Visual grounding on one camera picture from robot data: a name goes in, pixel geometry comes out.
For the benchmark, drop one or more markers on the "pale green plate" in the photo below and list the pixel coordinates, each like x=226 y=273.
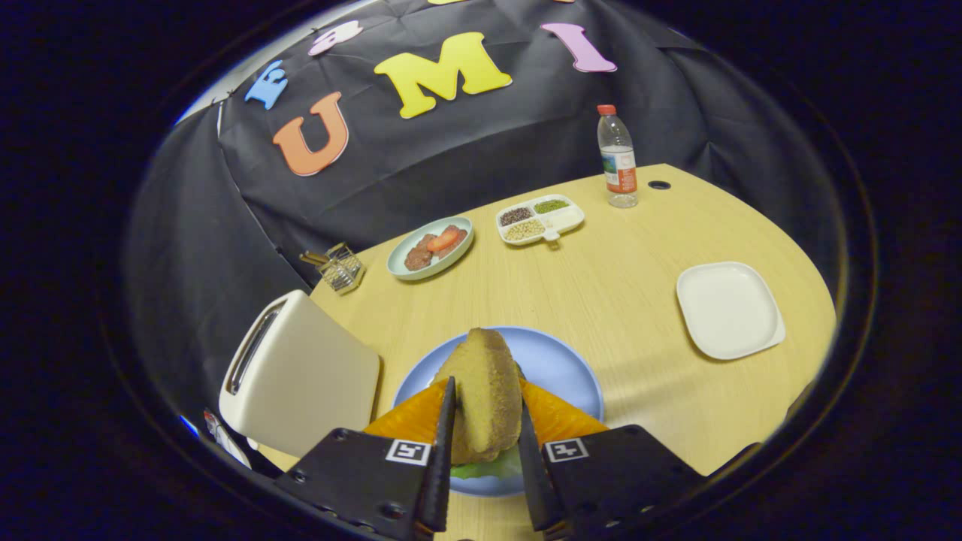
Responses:
x=398 y=255

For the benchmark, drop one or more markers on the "green lettuce leaf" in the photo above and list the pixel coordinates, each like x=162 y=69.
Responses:
x=488 y=469

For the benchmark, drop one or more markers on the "pile of dark beans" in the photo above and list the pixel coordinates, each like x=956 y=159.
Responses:
x=515 y=216

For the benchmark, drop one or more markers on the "brown wooden stick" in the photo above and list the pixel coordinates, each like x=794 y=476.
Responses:
x=312 y=258

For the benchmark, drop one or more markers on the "clear bottle with red cap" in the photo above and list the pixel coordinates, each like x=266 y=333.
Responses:
x=620 y=169

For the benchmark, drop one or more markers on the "brown meat slice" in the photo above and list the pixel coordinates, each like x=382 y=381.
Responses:
x=418 y=258
x=462 y=233

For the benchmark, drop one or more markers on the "blue plate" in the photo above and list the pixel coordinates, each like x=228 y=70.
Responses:
x=556 y=368

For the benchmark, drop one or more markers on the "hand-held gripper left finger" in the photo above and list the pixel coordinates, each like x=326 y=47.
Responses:
x=442 y=481

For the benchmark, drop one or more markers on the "pile of yellow beans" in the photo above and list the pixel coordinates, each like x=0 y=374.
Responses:
x=524 y=229

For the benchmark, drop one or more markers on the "black backdrop cloth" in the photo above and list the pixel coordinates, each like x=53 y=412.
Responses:
x=488 y=135

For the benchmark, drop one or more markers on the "white square plate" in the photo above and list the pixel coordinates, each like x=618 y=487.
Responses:
x=729 y=308

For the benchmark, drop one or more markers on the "round brown bread slice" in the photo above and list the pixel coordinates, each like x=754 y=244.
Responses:
x=485 y=391

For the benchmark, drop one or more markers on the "clear glass stick holder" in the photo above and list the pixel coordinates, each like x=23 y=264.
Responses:
x=344 y=272

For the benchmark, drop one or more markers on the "white toaster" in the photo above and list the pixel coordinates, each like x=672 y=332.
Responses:
x=308 y=376

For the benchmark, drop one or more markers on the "red tomato slice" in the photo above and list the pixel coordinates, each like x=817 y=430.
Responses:
x=443 y=240

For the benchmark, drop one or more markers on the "pile of green beans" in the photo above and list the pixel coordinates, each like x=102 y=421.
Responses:
x=551 y=205

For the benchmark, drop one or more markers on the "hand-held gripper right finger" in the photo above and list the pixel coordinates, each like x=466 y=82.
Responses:
x=535 y=481

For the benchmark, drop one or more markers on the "white divided dish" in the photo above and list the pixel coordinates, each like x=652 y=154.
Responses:
x=565 y=219

